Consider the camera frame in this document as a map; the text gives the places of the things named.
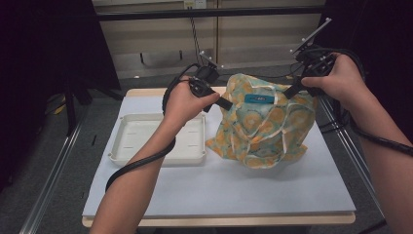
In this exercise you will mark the yellow tape piece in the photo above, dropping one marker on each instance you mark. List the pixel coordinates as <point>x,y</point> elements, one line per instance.
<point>59,109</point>

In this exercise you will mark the white wall socket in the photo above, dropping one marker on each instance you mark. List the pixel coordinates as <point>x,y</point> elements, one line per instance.
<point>195,4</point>

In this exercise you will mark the black metal stand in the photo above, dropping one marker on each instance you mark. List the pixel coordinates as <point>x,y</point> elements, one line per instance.
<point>69,110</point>

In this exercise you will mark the orange and teal cloth bag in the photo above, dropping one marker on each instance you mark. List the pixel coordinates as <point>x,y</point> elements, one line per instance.
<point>263,136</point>

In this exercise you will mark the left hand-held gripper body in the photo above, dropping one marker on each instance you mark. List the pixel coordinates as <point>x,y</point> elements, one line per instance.
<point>203,81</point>

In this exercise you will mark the white plastic tray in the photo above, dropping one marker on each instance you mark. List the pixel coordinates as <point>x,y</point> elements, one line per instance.
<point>136,136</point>

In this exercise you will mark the blue snack pouch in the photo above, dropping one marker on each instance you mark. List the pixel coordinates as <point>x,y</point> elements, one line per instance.
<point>259,99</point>

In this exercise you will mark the black horizontal bar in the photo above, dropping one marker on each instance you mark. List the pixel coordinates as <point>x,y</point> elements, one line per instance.
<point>211,13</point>

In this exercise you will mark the person's left hand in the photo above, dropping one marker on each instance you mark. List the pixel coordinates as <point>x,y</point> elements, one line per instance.
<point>181,104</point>

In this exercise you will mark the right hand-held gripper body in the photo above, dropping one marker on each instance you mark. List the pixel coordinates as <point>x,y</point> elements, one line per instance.
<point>316,61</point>

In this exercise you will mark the black curtain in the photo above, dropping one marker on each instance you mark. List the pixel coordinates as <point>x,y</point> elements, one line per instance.
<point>383,32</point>
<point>39,65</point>

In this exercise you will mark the person's right hand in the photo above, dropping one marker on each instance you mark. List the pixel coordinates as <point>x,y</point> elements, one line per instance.
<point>344,81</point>

